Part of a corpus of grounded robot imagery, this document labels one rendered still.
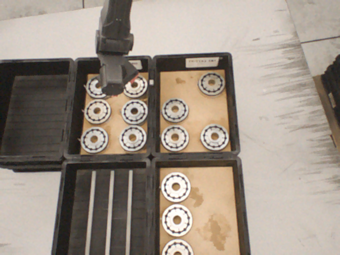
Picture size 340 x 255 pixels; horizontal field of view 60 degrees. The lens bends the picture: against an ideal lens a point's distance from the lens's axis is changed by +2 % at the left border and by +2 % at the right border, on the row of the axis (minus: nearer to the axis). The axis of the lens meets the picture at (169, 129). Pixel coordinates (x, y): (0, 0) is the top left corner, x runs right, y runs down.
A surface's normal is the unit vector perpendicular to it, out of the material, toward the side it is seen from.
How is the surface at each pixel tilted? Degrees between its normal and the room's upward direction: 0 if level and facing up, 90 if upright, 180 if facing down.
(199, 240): 0
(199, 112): 0
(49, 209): 0
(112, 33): 87
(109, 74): 21
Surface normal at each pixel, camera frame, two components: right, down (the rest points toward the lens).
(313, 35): -0.05, -0.33
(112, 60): 0.29, -0.36
